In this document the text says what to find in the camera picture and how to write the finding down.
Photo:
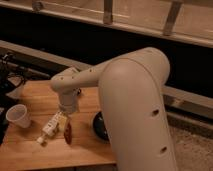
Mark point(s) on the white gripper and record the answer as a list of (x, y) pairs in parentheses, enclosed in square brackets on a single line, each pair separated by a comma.
[(68, 104)]

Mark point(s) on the red chili pepper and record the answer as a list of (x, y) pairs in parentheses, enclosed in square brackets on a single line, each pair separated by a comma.
[(68, 133)]

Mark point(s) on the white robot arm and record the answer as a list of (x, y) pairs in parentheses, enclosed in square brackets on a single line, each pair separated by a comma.
[(131, 100)]

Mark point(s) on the black ceramic bowl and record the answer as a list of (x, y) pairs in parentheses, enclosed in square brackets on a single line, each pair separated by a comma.
[(99, 127)]

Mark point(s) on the white tube bottle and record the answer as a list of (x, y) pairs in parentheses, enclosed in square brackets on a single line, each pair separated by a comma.
[(50, 129)]

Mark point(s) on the black striped rectangular block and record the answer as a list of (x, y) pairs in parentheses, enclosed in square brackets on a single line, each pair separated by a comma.
[(79, 92)]

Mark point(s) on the white paper cup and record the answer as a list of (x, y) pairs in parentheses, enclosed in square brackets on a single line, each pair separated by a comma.
[(19, 116)]

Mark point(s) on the wooden cutting board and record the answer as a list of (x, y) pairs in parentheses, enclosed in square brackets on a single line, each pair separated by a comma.
[(21, 151)]

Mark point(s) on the metal railing frame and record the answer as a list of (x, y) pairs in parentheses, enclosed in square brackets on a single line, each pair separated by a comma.
[(188, 21)]

